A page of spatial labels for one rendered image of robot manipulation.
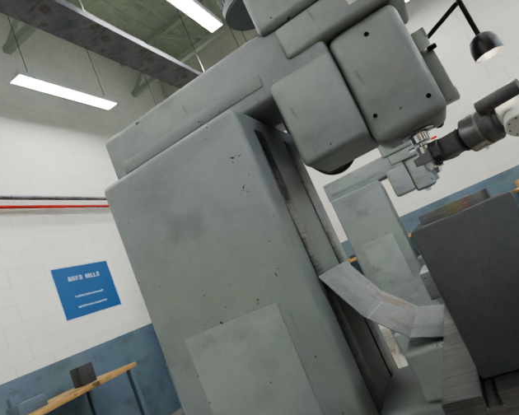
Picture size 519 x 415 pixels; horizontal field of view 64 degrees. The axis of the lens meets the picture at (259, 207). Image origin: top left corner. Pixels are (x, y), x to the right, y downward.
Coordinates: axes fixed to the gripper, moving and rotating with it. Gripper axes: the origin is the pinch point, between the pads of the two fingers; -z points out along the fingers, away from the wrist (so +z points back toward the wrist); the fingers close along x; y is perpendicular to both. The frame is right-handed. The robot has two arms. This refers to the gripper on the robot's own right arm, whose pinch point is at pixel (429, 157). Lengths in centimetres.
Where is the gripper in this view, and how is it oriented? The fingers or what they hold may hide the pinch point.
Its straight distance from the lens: 119.7
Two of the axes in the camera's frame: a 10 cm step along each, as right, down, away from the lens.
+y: 4.0, 9.0, -1.7
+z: 5.7, -3.9, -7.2
